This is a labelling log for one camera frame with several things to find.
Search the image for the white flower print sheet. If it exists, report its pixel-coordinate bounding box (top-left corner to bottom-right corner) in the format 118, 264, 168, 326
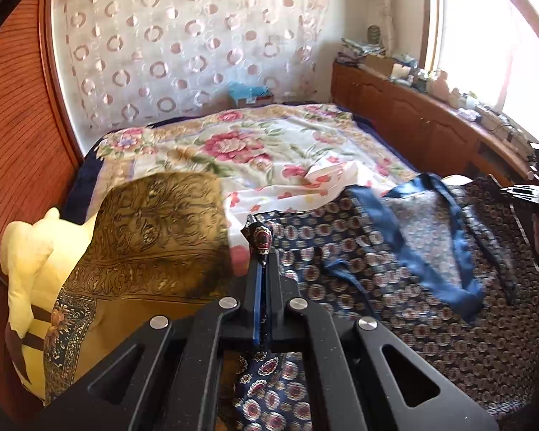
222, 155, 397, 249

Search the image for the cardboard box on sideboard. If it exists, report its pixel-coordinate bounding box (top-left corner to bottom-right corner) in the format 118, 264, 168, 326
364, 55, 411, 79

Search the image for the long wooden sideboard cabinet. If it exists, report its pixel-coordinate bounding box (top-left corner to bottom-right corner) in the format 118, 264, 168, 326
331, 62, 535, 186

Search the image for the white circle pattern curtain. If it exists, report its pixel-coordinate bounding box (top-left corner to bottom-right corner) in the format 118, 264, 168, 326
51, 0, 329, 134

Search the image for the yellow plush pillow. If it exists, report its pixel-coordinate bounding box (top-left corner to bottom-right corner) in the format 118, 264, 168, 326
0, 207, 96, 401

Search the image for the pink bottle on sideboard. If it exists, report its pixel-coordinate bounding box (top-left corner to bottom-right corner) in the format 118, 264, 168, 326
430, 70, 450, 103

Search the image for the navy medallion patterned garment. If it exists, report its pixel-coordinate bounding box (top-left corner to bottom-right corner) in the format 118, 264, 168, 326
243, 173, 539, 430

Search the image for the floral rose bed blanket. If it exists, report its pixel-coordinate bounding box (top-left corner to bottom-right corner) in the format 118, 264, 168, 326
62, 103, 418, 224

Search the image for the gold paisley patterned cloth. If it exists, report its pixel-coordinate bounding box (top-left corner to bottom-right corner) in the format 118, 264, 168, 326
43, 172, 234, 403

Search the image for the wooden framed window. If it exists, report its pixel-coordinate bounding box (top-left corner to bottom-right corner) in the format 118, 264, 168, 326
437, 0, 539, 139

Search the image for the blue box at bed head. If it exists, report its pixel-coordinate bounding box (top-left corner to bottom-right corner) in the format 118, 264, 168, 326
227, 82, 273, 108

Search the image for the wooden louvered wardrobe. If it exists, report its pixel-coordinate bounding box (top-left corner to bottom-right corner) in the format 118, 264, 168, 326
0, 0, 82, 421

